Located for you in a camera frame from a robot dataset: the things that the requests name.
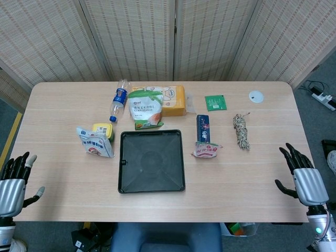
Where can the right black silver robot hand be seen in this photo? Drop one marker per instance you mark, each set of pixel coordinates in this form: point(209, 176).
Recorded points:
point(309, 186)

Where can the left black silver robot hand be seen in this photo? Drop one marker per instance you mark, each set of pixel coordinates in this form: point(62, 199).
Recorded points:
point(11, 195)

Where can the pink white snack packet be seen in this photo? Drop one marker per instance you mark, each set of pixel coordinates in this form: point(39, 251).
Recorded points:
point(206, 151)

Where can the black square plastic tray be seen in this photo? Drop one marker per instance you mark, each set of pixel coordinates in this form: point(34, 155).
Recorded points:
point(151, 162)

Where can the white shoe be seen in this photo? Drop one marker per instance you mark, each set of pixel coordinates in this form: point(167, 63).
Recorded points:
point(15, 245)
point(332, 161)

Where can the black floor stand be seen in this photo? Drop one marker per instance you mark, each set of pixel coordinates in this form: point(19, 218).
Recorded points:
point(329, 147)

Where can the black floor device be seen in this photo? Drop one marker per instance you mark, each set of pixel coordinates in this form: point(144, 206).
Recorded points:
point(84, 237)

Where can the clear box colourful contents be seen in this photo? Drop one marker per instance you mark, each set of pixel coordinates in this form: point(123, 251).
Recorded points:
point(237, 229)

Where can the white power strip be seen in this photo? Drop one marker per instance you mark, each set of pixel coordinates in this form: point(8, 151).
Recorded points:
point(324, 98)

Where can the white sugar bag blue text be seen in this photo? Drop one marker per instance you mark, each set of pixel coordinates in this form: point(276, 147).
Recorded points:
point(95, 145)

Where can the white round table grommet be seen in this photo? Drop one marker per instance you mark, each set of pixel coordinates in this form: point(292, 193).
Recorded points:
point(256, 96)

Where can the green container yellow lid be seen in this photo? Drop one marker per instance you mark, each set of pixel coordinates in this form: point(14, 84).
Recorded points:
point(103, 128)

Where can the dark blue patterned box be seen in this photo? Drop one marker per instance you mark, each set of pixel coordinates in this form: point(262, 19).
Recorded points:
point(203, 128)

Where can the green flat sachet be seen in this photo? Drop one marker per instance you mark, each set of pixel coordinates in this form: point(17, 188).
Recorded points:
point(215, 103)

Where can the clear plastic bottle blue label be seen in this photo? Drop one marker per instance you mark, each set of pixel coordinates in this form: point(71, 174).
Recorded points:
point(119, 98)

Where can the blue padded seat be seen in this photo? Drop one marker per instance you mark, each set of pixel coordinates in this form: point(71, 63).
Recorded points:
point(165, 239)

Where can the green white corn starch bag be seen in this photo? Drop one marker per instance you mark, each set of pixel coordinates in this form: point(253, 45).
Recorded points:
point(144, 110)

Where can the yellow tissue pack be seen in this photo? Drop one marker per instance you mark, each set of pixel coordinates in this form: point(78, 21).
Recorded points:
point(176, 102)

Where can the woven bamboo folding screen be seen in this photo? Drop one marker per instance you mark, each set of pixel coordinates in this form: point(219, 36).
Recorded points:
point(131, 39)

